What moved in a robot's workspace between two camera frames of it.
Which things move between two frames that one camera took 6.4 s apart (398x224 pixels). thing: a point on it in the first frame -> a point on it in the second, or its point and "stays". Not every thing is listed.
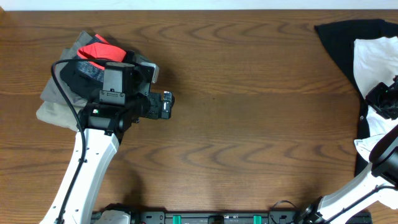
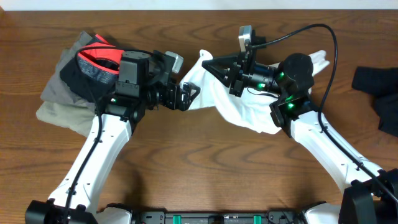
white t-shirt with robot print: x=376 y=62 -> x=250 y=109
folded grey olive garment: x=53 y=110 stays
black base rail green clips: x=282 y=217 stays
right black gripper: x=373 y=99 -> x=234 y=78
